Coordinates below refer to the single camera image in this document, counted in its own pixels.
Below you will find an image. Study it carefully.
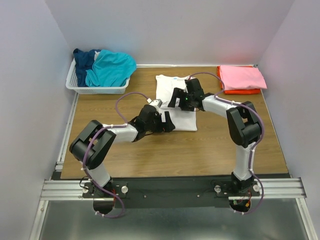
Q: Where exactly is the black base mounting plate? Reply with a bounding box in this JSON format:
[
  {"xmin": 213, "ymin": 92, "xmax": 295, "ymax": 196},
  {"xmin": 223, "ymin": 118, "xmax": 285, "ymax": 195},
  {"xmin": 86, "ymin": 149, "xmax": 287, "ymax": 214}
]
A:
[{"xmin": 81, "ymin": 175, "xmax": 261, "ymax": 213}]

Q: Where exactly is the white t shirt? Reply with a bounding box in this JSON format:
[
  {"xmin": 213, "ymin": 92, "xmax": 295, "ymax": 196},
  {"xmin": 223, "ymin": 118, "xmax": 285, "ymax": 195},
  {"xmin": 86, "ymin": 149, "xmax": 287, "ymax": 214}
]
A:
[{"xmin": 155, "ymin": 74, "xmax": 198, "ymax": 132}]

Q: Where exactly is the teal t shirt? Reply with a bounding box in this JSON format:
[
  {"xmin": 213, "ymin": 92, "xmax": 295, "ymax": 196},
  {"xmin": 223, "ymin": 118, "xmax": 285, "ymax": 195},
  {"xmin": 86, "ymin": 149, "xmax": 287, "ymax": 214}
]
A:
[{"xmin": 85, "ymin": 49, "xmax": 137, "ymax": 88}]

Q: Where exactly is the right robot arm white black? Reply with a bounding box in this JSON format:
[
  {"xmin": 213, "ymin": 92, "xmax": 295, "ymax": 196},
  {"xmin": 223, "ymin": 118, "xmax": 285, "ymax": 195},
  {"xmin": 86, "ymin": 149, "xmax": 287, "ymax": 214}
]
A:
[{"xmin": 167, "ymin": 78, "xmax": 265, "ymax": 196}]

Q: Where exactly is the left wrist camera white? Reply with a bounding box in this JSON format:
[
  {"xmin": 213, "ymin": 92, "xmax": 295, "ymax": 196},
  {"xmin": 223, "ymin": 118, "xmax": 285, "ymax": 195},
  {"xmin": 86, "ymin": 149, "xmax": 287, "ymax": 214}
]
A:
[{"xmin": 150, "ymin": 99, "xmax": 163, "ymax": 108}]

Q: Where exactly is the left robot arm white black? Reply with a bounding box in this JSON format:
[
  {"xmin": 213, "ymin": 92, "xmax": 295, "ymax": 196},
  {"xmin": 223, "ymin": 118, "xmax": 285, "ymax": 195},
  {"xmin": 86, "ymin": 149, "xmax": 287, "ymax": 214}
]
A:
[{"xmin": 69, "ymin": 104, "xmax": 176, "ymax": 198}]

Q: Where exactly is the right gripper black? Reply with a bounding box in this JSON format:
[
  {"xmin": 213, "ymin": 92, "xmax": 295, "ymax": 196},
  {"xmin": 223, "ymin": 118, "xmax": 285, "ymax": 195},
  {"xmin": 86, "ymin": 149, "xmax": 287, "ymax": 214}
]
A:
[{"xmin": 167, "ymin": 87, "xmax": 194, "ymax": 113}]

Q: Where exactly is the white plastic laundry basket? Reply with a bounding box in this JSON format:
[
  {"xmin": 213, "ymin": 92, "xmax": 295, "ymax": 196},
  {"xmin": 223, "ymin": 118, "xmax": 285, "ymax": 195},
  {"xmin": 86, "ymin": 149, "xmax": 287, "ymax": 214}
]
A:
[{"xmin": 65, "ymin": 59, "xmax": 130, "ymax": 95}]

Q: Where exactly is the pink folded t shirt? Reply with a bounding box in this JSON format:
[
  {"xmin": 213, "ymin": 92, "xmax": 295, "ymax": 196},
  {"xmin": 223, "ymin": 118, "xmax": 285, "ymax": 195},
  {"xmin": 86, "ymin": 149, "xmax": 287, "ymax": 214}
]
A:
[{"xmin": 218, "ymin": 65, "xmax": 267, "ymax": 91}]

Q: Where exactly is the navy blue t shirt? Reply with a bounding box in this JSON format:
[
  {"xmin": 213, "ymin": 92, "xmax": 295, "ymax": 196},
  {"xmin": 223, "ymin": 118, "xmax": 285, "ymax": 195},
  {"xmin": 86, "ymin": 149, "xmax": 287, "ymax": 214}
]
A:
[{"xmin": 73, "ymin": 48, "xmax": 101, "ymax": 88}]

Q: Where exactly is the orange folded t shirt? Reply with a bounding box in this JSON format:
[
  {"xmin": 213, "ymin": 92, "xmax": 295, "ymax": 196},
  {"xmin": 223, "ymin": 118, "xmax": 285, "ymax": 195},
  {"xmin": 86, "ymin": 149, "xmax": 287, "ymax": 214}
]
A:
[{"xmin": 216, "ymin": 65, "xmax": 261, "ymax": 95}]

